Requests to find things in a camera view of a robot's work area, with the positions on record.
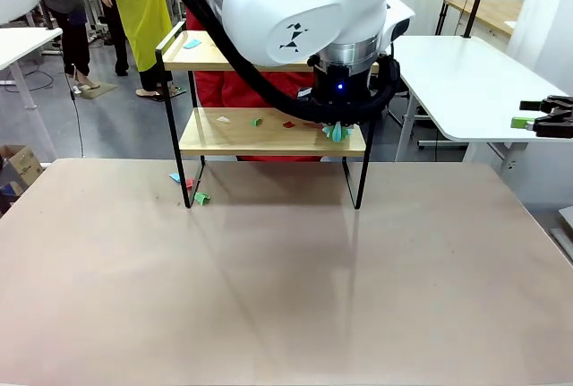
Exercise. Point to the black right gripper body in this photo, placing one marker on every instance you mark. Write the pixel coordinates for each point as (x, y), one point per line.
(557, 117)

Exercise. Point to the green-tipped right gripper finger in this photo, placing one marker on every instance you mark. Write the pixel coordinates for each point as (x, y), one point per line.
(521, 123)
(530, 105)

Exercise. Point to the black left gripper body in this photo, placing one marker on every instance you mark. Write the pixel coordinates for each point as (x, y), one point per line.
(340, 83)

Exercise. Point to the teal chenille duster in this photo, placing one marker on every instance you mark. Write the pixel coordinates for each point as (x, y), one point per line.
(336, 134)

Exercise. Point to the two-tier wood metal shelf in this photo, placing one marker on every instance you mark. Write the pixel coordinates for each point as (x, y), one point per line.
(268, 139)

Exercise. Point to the red paper scrap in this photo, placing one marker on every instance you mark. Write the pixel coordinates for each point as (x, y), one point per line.
(190, 183)
(288, 124)

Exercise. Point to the large white side table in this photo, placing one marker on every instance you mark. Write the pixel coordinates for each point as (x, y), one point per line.
(465, 81)

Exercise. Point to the wooden background desk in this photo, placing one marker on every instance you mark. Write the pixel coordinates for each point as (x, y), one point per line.
(488, 12)

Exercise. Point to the person in red jacket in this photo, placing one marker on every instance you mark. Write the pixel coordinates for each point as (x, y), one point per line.
(219, 90)

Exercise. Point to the white paper scrap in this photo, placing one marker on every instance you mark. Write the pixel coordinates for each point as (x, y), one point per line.
(223, 119)

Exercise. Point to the crumpled green paper scrap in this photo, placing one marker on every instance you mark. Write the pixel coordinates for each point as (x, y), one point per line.
(202, 199)

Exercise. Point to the person in yellow apron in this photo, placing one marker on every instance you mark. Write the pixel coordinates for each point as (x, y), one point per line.
(143, 23)

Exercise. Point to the brown floor mat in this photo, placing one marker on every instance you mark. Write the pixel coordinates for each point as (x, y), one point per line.
(95, 89)

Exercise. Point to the person in grey top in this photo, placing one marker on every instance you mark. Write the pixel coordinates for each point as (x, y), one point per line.
(74, 32)

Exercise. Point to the small white desk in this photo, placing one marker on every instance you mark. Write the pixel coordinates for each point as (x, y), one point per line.
(22, 43)

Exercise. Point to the cardboard box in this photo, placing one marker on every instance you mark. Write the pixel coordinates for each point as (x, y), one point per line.
(24, 164)

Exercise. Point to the grey metal frame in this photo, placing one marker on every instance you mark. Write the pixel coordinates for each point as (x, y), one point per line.
(565, 229)

